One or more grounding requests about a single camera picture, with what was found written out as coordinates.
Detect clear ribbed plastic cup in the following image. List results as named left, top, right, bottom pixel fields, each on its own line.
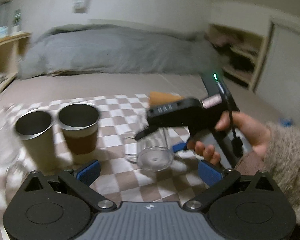
left=121, top=128, right=174, bottom=172

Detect fuzzy beige sleeve forearm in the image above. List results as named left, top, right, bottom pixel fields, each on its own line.
left=236, top=121, right=300, bottom=230

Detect orange-brown cylindrical cup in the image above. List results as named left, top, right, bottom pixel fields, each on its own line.
left=148, top=91, right=184, bottom=107

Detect beige cup with brown sleeve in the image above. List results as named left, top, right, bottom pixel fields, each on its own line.
left=57, top=103, right=101, bottom=164

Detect beige metal-lined cup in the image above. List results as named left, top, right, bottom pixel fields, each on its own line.
left=14, top=110, right=59, bottom=171

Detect person's right hand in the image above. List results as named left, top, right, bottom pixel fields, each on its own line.
left=187, top=112, right=271, bottom=166

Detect brown white checkered cloth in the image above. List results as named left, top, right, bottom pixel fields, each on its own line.
left=0, top=93, right=241, bottom=240

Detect ribbed clear glass goblet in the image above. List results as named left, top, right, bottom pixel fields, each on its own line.
left=0, top=121, right=27, bottom=194

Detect wooden clothes shelf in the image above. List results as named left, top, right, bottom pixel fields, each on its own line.
left=206, top=24, right=269, bottom=91

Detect grey duvet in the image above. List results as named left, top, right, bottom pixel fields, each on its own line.
left=18, top=24, right=222, bottom=79

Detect wooden side shelf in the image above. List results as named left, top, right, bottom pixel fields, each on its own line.
left=0, top=31, right=32, bottom=94

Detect green glass bottle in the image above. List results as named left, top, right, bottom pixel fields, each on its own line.
left=11, top=9, right=21, bottom=34

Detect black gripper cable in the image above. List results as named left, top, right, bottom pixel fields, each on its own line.
left=216, top=80, right=244, bottom=158

